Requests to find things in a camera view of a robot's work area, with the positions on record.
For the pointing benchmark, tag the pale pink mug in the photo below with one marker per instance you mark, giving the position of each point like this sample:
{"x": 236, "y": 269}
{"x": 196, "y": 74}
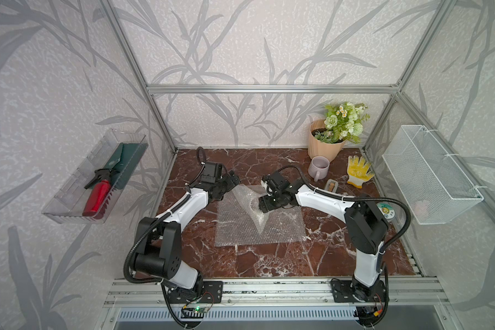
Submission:
{"x": 319, "y": 168}

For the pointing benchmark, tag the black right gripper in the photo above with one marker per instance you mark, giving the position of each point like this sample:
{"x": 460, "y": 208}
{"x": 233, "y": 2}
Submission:
{"x": 264, "y": 204}

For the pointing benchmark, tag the white wire mesh basket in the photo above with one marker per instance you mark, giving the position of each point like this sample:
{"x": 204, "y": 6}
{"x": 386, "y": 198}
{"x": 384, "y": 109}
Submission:
{"x": 435, "y": 187}

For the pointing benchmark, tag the aluminium mounting rail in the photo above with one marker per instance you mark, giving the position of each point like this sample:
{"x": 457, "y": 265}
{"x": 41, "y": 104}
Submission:
{"x": 265, "y": 292}

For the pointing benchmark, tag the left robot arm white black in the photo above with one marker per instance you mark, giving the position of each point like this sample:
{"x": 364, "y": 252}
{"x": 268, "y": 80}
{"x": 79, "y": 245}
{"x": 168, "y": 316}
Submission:
{"x": 156, "y": 255}

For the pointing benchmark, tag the red handled pruning shears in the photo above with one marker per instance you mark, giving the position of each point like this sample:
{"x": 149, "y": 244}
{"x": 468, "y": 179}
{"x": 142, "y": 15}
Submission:
{"x": 101, "y": 186}

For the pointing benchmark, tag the yellow work glove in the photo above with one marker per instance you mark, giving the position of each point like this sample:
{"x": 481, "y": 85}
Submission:
{"x": 359, "y": 171}

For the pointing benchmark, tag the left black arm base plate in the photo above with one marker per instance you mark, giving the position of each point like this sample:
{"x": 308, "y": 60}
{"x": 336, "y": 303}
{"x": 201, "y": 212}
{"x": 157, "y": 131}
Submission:
{"x": 205, "y": 291}

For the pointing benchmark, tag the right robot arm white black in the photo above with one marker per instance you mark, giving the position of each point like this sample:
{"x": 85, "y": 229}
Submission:
{"x": 365, "y": 223}

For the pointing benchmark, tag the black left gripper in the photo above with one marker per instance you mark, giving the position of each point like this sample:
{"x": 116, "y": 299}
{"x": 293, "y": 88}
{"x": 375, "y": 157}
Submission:
{"x": 230, "y": 183}

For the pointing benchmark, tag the green tape roll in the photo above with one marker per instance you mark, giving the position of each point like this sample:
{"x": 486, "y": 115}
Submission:
{"x": 387, "y": 210}

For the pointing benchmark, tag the green garden trowel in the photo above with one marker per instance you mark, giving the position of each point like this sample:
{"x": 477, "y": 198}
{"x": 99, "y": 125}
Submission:
{"x": 123, "y": 163}

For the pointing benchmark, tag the clear bubble wrap sheet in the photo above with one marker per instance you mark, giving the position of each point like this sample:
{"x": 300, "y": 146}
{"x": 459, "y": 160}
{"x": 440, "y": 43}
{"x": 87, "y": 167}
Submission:
{"x": 240, "y": 221}

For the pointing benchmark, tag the small grey tray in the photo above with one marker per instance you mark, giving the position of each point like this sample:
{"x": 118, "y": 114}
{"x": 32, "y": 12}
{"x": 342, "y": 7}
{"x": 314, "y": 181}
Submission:
{"x": 331, "y": 186}

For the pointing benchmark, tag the terracotta flower pot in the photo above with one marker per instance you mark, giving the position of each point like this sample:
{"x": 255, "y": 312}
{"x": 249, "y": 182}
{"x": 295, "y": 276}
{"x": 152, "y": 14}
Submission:
{"x": 318, "y": 148}

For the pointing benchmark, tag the green white artificial flowers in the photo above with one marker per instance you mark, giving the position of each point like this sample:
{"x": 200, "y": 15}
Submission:
{"x": 343, "y": 122}

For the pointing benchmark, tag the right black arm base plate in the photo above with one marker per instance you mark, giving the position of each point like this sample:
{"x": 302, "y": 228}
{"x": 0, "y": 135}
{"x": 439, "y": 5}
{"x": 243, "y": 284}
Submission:
{"x": 349, "y": 291}

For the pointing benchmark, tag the clear plastic wall bin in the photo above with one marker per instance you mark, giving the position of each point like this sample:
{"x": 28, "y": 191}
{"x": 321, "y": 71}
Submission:
{"x": 67, "y": 204}

